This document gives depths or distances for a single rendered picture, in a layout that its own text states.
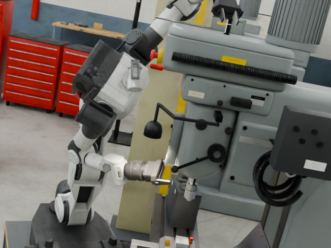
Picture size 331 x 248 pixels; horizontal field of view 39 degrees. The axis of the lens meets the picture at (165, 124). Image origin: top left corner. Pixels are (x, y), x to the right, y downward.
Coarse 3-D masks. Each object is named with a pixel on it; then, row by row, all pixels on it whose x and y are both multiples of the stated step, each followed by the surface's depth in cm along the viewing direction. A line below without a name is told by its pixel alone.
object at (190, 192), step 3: (186, 186) 193; (189, 186) 192; (186, 189) 193; (189, 189) 192; (192, 189) 192; (195, 189) 192; (186, 192) 193; (189, 192) 192; (192, 192) 192; (195, 192) 193; (186, 195) 193; (189, 195) 192; (192, 195) 192; (195, 195) 194; (186, 198) 193; (189, 198) 193; (192, 198) 193
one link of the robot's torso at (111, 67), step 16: (96, 48) 206; (112, 48) 209; (96, 64) 204; (112, 64) 207; (128, 64) 210; (80, 80) 205; (96, 80) 202; (112, 80) 205; (144, 80) 213; (80, 96) 216; (96, 96) 204; (112, 96) 203; (128, 96) 207; (128, 112) 209
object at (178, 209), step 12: (180, 180) 234; (168, 192) 244; (180, 192) 223; (168, 204) 239; (180, 204) 224; (192, 204) 225; (168, 216) 235; (180, 216) 226; (192, 216) 227; (192, 228) 229
